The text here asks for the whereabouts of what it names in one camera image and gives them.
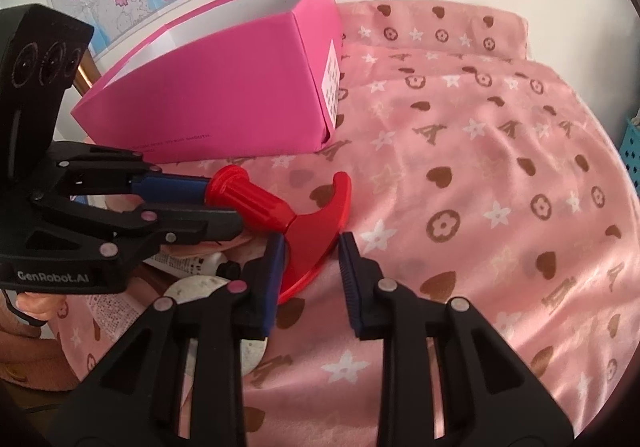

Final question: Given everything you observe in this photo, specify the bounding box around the red plastic corkscrew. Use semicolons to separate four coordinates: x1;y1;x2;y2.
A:
204;166;352;304

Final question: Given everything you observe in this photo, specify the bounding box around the left hand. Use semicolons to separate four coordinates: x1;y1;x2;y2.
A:
0;297;78;392

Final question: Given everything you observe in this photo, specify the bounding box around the white printed tube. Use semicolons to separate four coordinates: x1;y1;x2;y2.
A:
144;248;227;278

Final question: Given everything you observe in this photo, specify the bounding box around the pink cardboard box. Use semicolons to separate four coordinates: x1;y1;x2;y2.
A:
73;0;343;164

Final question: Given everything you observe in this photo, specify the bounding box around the blue plastic basket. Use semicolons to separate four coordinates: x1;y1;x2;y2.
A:
620;119;640;193

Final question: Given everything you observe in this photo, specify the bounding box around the wooden bed post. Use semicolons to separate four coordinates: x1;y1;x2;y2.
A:
74;50;101;96

